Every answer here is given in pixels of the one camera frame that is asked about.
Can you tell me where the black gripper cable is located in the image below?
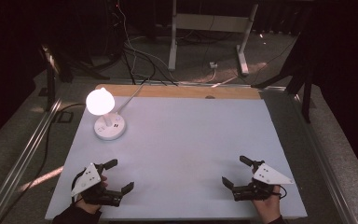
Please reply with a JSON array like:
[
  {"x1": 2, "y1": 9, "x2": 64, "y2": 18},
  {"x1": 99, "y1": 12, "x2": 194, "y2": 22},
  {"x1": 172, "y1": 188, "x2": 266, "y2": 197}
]
[
  {"x1": 70, "y1": 173, "x2": 85, "y2": 204},
  {"x1": 273, "y1": 185, "x2": 288, "y2": 200}
]

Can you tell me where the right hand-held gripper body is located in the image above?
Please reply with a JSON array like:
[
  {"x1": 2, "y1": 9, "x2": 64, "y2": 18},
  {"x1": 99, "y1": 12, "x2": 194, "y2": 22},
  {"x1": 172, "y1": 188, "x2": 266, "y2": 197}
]
[{"x1": 232, "y1": 160, "x2": 296, "y2": 203}]

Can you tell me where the light grey table mat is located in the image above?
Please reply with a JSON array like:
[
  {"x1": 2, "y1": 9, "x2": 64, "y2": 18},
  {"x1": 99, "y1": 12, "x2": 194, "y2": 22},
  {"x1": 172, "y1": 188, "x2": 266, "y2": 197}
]
[{"x1": 45, "y1": 95, "x2": 308, "y2": 221}]

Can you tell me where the black metal stand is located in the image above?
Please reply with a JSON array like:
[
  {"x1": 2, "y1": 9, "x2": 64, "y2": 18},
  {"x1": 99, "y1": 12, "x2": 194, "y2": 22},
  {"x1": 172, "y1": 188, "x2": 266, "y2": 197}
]
[{"x1": 40, "y1": 45, "x2": 60, "y2": 112}]

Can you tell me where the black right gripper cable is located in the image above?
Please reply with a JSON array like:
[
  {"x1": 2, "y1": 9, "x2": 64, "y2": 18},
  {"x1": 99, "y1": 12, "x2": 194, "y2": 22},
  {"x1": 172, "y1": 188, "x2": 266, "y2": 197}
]
[{"x1": 273, "y1": 185, "x2": 288, "y2": 200}]

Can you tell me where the black floor cable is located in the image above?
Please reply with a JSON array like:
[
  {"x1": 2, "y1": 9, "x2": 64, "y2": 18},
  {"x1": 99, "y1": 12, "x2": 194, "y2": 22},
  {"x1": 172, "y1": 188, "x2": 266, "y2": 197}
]
[{"x1": 0, "y1": 102, "x2": 87, "y2": 223}]

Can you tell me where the bundle of black cables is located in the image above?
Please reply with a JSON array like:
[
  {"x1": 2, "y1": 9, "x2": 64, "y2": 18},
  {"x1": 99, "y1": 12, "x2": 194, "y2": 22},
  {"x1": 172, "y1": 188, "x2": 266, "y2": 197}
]
[{"x1": 103, "y1": 0, "x2": 179, "y2": 87}]

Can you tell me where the white desk lamp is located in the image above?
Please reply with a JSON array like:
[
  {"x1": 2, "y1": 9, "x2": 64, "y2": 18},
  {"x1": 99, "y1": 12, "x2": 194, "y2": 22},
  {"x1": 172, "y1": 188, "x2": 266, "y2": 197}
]
[{"x1": 85, "y1": 87, "x2": 127, "y2": 141}]

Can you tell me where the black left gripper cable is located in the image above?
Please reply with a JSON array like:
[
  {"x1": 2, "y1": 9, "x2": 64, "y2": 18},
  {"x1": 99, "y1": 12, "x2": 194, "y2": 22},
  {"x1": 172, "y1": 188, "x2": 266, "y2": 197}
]
[{"x1": 70, "y1": 173, "x2": 85, "y2": 204}]

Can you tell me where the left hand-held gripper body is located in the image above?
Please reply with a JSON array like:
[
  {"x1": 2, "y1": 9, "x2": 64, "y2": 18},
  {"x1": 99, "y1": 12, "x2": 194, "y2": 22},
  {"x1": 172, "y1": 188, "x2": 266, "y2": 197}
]
[{"x1": 70, "y1": 162, "x2": 123, "y2": 208}]

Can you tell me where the aluminium floor rail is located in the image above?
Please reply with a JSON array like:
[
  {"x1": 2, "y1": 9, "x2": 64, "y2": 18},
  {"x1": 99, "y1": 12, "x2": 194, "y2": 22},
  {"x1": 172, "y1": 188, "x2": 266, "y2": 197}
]
[
  {"x1": 0, "y1": 97, "x2": 63, "y2": 224},
  {"x1": 288, "y1": 91, "x2": 358, "y2": 224}
]

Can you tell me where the white metal desk frame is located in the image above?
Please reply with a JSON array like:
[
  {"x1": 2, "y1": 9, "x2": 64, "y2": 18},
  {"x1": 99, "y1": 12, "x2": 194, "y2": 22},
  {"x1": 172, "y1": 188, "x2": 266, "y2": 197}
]
[{"x1": 167, "y1": 0, "x2": 260, "y2": 77}]

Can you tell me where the person's left hand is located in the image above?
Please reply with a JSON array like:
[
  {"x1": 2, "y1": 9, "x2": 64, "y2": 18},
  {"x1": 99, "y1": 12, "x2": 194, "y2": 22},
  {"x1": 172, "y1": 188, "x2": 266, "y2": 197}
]
[{"x1": 74, "y1": 174, "x2": 110, "y2": 216}]

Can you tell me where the black tripod stand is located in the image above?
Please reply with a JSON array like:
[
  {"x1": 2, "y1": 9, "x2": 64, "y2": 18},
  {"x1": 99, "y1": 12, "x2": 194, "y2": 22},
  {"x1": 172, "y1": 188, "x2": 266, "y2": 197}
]
[{"x1": 251, "y1": 31, "x2": 313, "y2": 124}]

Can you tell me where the black square floor plate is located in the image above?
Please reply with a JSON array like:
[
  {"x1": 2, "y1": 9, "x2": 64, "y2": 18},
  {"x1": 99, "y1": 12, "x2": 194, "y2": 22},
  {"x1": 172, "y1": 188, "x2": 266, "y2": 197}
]
[{"x1": 53, "y1": 110, "x2": 75, "y2": 124}]

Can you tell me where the white lamp cable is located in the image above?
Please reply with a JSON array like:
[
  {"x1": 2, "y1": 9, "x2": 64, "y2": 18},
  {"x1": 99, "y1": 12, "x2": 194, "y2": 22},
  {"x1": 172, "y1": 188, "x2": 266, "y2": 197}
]
[{"x1": 115, "y1": 81, "x2": 147, "y2": 115}]

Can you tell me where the person's right hand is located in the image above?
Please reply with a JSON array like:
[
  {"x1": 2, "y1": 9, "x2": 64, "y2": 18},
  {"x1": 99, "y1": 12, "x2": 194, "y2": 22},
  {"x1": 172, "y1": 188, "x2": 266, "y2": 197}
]
[{"x1": 250, "y1": 166, "x2": 283, "y2": 224}]

